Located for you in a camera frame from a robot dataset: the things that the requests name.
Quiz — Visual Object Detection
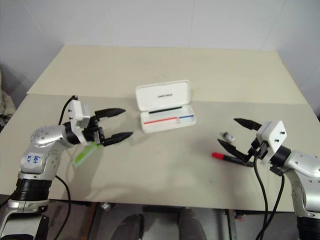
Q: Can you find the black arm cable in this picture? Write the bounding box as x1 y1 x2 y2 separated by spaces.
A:
252 149 286 240
54 94 79 202

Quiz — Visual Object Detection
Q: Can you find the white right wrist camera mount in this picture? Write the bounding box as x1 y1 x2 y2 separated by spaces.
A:
255 120 289 165

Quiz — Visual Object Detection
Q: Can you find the cream board sheet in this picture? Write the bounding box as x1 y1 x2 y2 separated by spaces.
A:
25 44 313 105

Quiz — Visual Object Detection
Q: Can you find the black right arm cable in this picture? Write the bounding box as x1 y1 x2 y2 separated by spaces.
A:
252 149 286 240

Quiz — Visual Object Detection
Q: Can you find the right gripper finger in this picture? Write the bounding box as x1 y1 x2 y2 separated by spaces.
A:
216 138 251 163
233 117 262 132

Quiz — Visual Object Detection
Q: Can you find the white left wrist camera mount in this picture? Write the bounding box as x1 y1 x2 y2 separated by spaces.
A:
68 99 92 145

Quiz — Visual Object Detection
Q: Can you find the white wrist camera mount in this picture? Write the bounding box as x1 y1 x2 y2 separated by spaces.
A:
255 120 289 165
68 99 92 145

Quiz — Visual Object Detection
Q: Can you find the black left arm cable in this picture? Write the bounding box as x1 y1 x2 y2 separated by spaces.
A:
54 94 79 202

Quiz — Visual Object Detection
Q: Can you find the white open pencil case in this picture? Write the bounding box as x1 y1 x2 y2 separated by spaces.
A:
134 79 198 134

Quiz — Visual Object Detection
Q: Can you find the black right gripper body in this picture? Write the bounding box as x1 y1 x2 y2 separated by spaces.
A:
247 136 271 160

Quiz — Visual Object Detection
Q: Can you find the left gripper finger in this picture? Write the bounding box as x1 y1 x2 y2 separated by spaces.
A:
102 131 134 147
94 107 126 119

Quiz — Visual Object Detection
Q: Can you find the green translucent ruler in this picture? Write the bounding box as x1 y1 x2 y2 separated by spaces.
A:
72 141 104 169

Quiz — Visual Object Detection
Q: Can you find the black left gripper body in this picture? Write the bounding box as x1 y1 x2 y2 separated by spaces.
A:
83 115 105 146

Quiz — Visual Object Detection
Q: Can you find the black marker with red cap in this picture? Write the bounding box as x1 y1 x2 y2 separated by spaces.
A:
211 151 255 168

